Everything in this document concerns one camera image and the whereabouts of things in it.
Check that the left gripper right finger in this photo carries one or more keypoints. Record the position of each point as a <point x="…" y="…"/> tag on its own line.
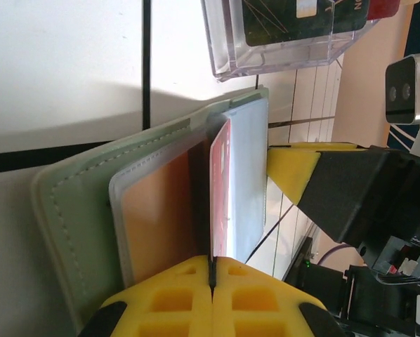
<point x="259" y="305"/>

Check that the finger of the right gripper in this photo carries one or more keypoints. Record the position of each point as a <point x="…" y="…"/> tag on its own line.
<point x="354" y="193"/>

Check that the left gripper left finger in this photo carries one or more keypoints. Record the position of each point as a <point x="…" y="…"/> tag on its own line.
<point x="161" y="305"/>

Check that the orange credit card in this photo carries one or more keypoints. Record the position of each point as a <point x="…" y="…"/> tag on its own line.
<point x="154" y="203"/>

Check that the clear acrylic card box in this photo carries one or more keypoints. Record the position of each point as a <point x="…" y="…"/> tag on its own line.
<point x="227" y="42"/>

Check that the black credit card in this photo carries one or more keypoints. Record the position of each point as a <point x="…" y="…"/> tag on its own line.
<point x="283" y="24"/>

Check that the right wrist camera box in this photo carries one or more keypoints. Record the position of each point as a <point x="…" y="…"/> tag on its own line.
<point x="406" y="91"/>

